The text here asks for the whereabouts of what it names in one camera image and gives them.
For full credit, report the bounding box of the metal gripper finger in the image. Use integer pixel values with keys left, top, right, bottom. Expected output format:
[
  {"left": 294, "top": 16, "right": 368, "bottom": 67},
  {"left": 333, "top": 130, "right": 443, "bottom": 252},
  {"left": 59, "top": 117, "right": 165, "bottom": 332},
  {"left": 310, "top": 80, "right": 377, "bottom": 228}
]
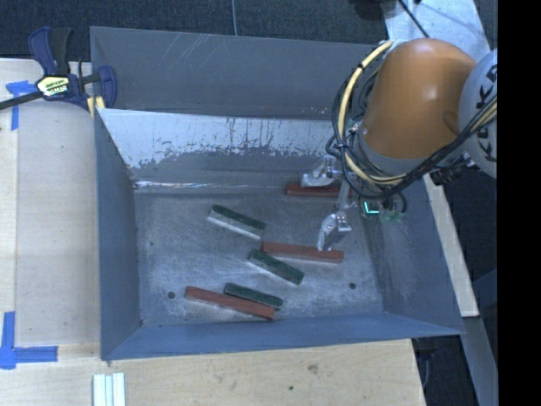
[
  {"left": 300, "top": 156, "right": 342, "bottom": 187},
  {"left": 316, "top": 212, "right": 353, "bottom": 253}
]

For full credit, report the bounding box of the red-brown flat block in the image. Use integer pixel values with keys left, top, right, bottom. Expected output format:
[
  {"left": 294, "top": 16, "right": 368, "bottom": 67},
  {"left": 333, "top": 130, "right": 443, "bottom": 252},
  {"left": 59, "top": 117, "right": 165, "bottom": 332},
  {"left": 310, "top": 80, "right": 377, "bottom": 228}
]
[
  {"left": 183, "top": 285, "right": 276, "bottom": 321},
  {"left": 285, "top": 183, "right": 342, "bottom": 198},
  {"left": 260, "top": 241, "right": 345, "bottom": 265}
]

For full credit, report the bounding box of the dark green flat block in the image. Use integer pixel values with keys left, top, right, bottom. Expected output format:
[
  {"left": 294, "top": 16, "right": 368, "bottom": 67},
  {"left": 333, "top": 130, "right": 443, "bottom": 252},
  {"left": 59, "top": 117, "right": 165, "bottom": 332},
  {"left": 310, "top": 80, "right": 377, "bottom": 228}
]
[
  {"left": 223, "top": 282, "right": 284, "bottom": 311},
  {"left": 247, "top": 249, "right": 306, "bottom": 287},
  {"left": 206, "top": 203, "right": 267, "bottom": 241}
]

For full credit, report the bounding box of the grey metal bin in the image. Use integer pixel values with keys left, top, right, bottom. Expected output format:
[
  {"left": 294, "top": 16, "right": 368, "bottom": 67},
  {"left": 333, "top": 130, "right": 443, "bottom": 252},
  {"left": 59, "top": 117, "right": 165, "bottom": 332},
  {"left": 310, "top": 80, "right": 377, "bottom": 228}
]
[{"left": 89, "top": 25, "right": 467, "bottom": 362}]

